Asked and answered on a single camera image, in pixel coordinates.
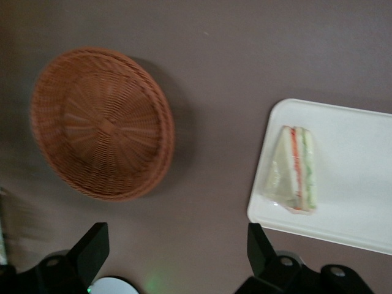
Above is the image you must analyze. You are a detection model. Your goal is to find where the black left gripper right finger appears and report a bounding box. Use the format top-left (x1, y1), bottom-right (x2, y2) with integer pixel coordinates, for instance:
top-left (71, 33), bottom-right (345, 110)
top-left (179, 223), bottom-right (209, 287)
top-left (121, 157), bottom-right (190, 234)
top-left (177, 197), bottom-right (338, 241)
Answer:
top-left (233, 222), bottom-right (375, 294)

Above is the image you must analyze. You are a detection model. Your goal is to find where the cream plastic tray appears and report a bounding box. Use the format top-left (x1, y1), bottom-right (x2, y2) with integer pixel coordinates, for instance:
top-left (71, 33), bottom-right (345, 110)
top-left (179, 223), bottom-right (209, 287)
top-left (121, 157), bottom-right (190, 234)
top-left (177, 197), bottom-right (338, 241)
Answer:
top-left (246, 97), bottom-right (392, 257)

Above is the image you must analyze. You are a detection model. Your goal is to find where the round brown wicker basket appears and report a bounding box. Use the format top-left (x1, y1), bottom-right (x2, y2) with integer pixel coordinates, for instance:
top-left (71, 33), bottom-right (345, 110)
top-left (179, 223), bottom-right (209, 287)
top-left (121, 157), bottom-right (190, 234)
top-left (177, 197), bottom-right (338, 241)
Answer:
top-left (29, 45), bottom-right (176, 203)

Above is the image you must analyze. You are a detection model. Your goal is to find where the plastic-wrapped triangle sandwich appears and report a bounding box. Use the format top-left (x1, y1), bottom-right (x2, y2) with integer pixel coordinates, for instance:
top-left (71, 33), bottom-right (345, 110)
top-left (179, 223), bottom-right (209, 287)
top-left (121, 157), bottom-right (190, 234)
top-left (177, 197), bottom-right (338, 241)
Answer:
top-left (264, 124), bottom-right (320, 216)

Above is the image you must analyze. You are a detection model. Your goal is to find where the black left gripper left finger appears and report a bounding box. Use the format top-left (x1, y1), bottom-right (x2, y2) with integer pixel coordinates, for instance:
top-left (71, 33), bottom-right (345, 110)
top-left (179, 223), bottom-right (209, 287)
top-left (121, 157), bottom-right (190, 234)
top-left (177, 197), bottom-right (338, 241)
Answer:
top-left (0, 222), bottom-right (110, 294)

